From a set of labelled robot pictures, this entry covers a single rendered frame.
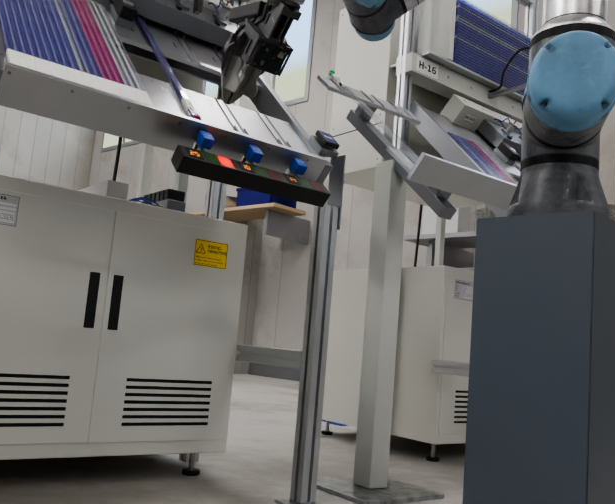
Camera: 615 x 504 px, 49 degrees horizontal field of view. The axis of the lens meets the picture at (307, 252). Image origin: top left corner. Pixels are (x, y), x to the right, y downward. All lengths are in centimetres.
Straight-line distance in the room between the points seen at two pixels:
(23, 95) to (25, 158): 803
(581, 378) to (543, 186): 29
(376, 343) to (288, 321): 455
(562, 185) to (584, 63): 19
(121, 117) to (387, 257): 75
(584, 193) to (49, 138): 867
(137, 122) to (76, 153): 830
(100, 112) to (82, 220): 35
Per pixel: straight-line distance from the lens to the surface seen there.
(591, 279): 99
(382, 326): 166
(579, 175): 108
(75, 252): 151
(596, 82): 97
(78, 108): 124
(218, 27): 184
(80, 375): 152
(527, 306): 102
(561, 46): 98
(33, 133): 934
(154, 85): 143
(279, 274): 634
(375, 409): 166
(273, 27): 116
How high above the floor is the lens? 34
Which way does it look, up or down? 8 degrees up
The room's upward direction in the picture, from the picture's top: 5 degrees clockwise
